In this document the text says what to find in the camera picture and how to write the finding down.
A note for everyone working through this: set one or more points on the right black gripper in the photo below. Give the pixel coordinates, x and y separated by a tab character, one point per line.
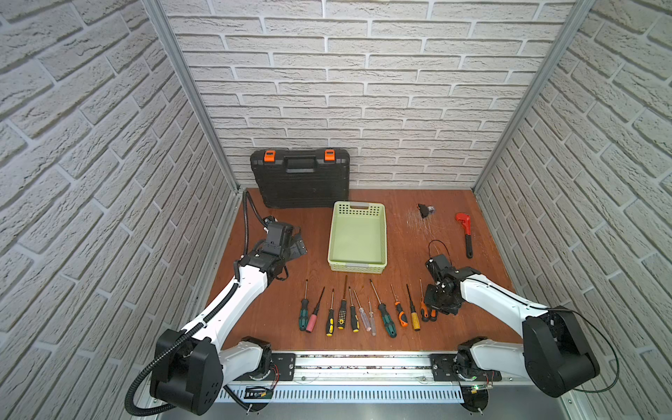
431	289

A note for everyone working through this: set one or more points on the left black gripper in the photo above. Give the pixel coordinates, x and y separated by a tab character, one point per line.
281	234

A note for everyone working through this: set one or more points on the orange handle screwdriver slim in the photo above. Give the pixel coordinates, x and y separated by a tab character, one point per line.
425	315

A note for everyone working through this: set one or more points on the yellow handle screwdriver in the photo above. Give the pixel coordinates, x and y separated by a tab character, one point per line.
415	321

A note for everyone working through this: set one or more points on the orange black curved screwdriver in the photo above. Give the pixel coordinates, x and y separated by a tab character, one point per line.
401	314

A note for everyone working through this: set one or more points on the pink handle screwdriver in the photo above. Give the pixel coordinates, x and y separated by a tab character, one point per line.
314	315

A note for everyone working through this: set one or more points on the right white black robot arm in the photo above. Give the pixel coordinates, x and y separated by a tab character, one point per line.
555	354

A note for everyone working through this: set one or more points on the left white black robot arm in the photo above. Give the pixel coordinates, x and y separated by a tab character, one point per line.
253	274

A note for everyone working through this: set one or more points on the green black large screwdriver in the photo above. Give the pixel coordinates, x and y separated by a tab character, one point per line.
388	323

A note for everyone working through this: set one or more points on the light green plastic bin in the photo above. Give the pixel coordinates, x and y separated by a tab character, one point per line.
358	238

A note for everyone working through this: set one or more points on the yellow black short screwdriver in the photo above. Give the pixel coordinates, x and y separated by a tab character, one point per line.
354	321

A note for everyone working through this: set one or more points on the black yellow dotted screwdriver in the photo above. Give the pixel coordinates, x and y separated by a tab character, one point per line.
342	313

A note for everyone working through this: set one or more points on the black plastic tool case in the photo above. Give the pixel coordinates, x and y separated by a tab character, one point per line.
315	178

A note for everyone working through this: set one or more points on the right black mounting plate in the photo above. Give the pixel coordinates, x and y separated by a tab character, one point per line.
443	366

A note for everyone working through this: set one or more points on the black mounting plate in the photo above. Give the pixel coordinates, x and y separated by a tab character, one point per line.
443	366
273	367

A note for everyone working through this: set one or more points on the red pipe wrench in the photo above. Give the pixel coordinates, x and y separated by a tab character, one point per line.
465	220

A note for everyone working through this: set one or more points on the small black metal clamp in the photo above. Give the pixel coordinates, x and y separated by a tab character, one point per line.
426	211

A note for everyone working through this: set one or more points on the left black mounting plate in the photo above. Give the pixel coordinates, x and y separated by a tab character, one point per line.
273	367

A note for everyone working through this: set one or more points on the clear handle screwdriver small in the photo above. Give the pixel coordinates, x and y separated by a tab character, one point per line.
372	319

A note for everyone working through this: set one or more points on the clear handle screwdriver large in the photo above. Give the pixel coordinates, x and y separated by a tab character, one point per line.
363	315

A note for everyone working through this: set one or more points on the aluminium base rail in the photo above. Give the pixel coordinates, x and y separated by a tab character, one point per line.
362	367

